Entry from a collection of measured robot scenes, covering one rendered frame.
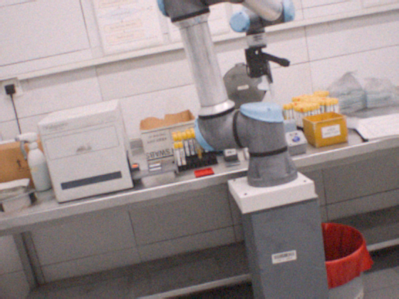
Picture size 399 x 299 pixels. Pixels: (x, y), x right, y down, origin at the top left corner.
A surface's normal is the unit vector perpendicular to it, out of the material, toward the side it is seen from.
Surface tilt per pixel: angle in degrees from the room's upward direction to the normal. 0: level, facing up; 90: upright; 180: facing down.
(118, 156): 90
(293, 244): 90
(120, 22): 93
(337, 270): 95
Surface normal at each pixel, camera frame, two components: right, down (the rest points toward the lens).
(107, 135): 0.11, 0.22
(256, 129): -0.49, 0.24
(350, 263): 0.40, 0.23
